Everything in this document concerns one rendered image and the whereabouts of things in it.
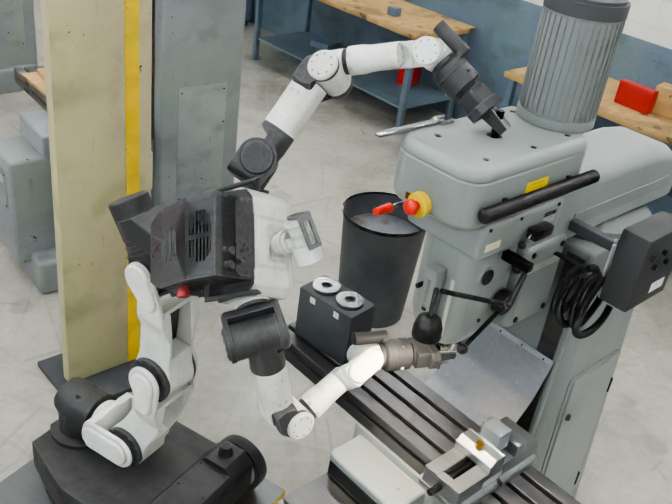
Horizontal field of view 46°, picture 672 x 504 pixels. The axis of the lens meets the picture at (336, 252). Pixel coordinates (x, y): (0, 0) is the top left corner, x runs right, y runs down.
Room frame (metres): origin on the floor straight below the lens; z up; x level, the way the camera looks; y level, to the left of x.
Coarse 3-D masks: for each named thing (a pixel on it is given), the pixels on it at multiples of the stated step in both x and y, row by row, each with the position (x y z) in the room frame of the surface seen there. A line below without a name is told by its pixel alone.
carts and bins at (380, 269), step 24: (384, 192) 4.03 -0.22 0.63; (360, 216) 3.94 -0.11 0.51; (384, 216) 3.98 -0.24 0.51; (360, 240) 3.60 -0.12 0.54; (384, 240) 3.57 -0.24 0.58; (408, 240) 3.60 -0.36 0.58; (360, 264) 3.60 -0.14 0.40; (384, 264) 3.58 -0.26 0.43; (408, 264) 3.64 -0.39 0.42; (360, 288) 3.60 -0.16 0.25; (384, 288) 3.59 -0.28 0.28; (408, 288) 3.72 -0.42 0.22; (384, 312) 3.61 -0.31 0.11
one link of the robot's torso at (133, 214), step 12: (144, 192) 1.88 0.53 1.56; (120, 204) 1.83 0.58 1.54; (132, 204) 1.84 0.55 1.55; (144, 204) 1.85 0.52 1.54; (120, 216) 1.82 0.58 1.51; (132, 216) 1.82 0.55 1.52; (144, 216) 1.82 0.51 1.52; (120, 228) 1.82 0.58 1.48; (132, 228) 1.79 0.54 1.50; (144, 228) 1.78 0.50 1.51; (132, 240) 1.79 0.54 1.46; (144, 240) 1.77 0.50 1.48
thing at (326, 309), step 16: (304, 288) 2.12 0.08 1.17; (320, 288) 2.12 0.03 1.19; (336, 288) 2.13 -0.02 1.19; (304, 304) 2.11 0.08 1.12; (320, 304) 2.07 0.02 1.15; (336, 304) 2.06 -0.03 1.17; (352, 304) 2.05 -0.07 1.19; (368, 304) 2.09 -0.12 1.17; (304, 320) 2.11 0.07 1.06; (320, 320) 2.07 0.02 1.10; (336, 320) 2.03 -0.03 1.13; (352, 320) 2.00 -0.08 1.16; (368, 320) 2.07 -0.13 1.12; (304, 336) 2.10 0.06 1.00; (320, 336) 2.06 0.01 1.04; (336, 336) 2.02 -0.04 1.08; (336, 352) 2.02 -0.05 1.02
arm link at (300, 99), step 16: (304, 64) 1.91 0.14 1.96; (320, 64) 1.89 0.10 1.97; (336, 64) 1.88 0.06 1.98; (304, 80) 1.88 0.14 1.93; (320, 80) 1.87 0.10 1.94; (288, 96) 1.88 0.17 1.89; (304, 96) 1.87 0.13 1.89; (320, 96) 1.90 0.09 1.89; (272, 112) 1.86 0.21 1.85; (288, 112) 1.85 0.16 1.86; (304, 112) 1.86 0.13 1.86; (288, 128) 1.84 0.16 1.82
